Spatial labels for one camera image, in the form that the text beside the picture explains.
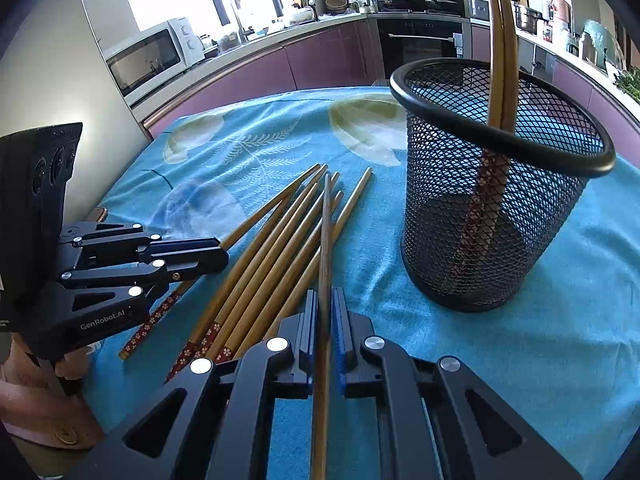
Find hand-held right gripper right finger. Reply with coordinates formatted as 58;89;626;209
331;287;586;480

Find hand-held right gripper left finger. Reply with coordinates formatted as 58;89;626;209
62;290;321;480

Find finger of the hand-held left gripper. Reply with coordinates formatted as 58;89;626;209
60;249;230;318
60;222;223;266

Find red-ended bamboo chopstick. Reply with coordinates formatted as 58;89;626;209
119;162;322;361
311;174;335;480
445;0;506;286
450;0;521;286

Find pile of bamboo chopsticks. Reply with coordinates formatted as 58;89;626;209
165;162;375;386

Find black mesh utensil holder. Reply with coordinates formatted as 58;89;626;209
389;58;617;313

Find person's left forearm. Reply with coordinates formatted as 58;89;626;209
0;335;106;448

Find person's left hand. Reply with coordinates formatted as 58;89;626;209
55;347;93;381

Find blue floral tablecloth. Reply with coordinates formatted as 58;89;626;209
82;85;640;480

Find white microwave oven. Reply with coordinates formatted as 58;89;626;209
102;19;206;108

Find purple kitchen cabinets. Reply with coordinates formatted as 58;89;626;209
142;17;640;141

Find chrome kitchen faucet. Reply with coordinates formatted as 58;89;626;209
229;0;248;43

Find black built-in oven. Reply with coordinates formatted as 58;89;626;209
375;15;473;81

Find stainless steel pot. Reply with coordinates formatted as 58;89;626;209
515;4;543;36

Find green leafy vegetables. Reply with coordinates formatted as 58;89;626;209
612;67;640;101

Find pink countertop appliance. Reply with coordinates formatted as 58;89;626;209
550;0;573;31

